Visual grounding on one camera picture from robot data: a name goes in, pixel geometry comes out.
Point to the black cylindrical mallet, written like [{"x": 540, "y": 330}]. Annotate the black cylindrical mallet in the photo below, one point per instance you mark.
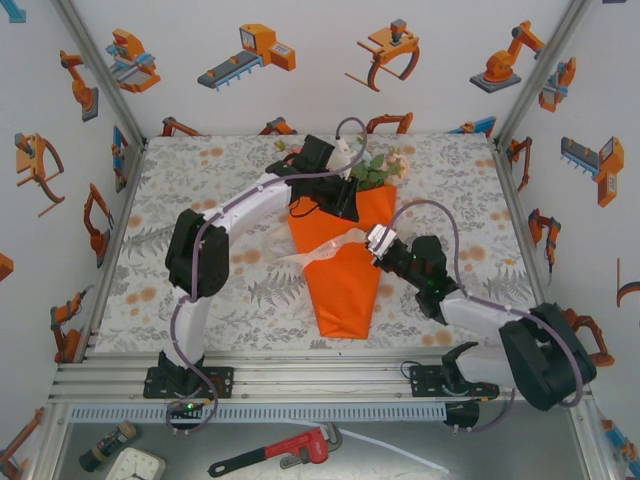
[{"x": 105, "y": 447}]

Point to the thin white strip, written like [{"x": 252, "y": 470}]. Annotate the thin white strip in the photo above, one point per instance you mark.
[{"x": 400, "y": 450}]

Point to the white analog clock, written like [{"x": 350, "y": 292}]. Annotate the white analog clock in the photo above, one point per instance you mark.
[{"x": 135, "y": 465}]

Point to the floral print table cloth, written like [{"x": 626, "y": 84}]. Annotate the floral print table cloth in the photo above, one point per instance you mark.
[{"x": 225, "y": 325}]

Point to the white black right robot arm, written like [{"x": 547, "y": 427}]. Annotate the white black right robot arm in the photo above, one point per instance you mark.
[{"x": 475, "y": 317}]

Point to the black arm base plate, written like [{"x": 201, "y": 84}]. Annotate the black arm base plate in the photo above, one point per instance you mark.
[
  {"x": 425, "y": 382},
  {"x": 220, "y": 382}
]

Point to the fake flower bouquet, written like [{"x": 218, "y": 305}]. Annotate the fake flower bouquet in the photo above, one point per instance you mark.
[{"x": 380, "y": 170}]

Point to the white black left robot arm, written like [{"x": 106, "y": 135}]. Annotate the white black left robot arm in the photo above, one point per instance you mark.
[{"x": 250, "y": 205}]

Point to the orange wrapping paper sheet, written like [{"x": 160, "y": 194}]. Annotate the orange wrapping paper sheet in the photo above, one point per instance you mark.
[{"x": 345, "y": 290}]

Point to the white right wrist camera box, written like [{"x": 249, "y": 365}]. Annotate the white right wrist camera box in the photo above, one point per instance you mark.
[{"x": 381, "y": 241}]

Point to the aluminium side rail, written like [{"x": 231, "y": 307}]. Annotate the aluminium side rail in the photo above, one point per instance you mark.
[
  {"x": 522, "y": 225},
  {"x": 112, "y": 240}
]

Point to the red pipe wrench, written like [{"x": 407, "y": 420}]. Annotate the red pipe wrench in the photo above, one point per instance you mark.
[{"x": 300, "y": 447}]

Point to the aluminium base frame rails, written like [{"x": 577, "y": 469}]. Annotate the aluminium base frame rails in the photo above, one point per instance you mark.
[{"x": 310, "y": 385}]

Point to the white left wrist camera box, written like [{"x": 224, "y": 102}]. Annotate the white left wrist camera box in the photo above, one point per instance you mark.
[{"x": 342, "y": 156}]

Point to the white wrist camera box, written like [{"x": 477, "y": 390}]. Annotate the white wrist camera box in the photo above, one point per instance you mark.
[
  {"x": 342, "y": 156},
  {"x": 381, "y": 241}
]

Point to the black controller box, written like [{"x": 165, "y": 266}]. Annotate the black controller box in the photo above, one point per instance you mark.
[
  {"x": 462, "y": 414},
  {"x": 186, "y": 409}
]

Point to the aluminium corner post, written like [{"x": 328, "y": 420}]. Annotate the aluminium corner post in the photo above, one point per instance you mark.
[
  {"x": 100, "y": 75},
  {"x": 540, "y": 75}
]

